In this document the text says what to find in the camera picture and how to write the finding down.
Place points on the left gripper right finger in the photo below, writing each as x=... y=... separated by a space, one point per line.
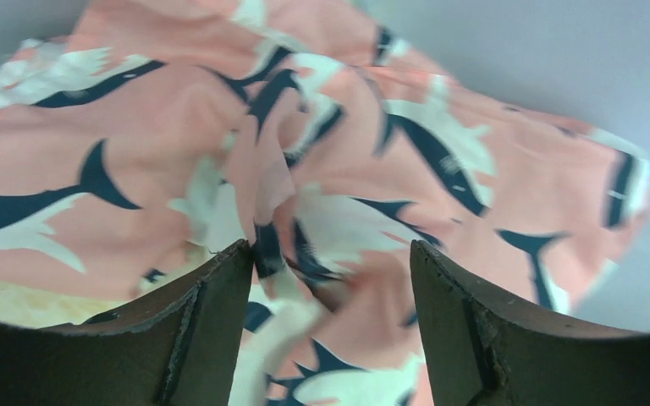
x=487 y=346

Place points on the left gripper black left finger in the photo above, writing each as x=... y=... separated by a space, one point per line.
x=176 y=345

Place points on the pink patterned cloth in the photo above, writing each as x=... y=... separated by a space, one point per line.
x=158 y=131

